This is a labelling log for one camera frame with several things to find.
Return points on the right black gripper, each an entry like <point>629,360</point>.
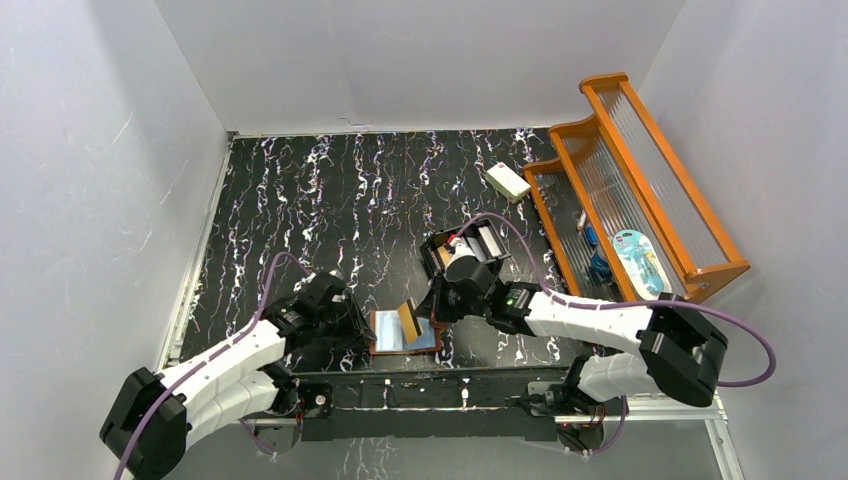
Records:
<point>433,307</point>

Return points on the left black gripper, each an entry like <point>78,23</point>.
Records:
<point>351,318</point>

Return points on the gold credit card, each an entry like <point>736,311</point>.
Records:
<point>411,319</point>

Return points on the orange leather card holder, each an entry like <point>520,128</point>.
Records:
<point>392,338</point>

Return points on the black card tray box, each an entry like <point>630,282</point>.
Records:
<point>435,256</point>

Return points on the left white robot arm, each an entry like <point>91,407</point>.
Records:
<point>157,416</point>

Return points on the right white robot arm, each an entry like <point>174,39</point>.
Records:
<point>663,346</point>

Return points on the stack of white cards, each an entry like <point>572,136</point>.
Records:
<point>488,244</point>

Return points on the white rectangular box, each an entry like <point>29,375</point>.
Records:
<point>507,182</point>

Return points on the blue item on shelf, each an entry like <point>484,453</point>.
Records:
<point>598,263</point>

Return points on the small pen on shelf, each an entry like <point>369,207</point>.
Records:
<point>582,220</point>

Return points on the blue blister pack item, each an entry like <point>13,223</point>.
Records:
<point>641,264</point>

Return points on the orange wooden shelf rack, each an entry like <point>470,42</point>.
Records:
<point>619,167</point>

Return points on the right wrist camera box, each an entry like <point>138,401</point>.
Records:
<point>458,247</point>

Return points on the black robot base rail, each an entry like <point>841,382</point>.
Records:
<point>441,403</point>

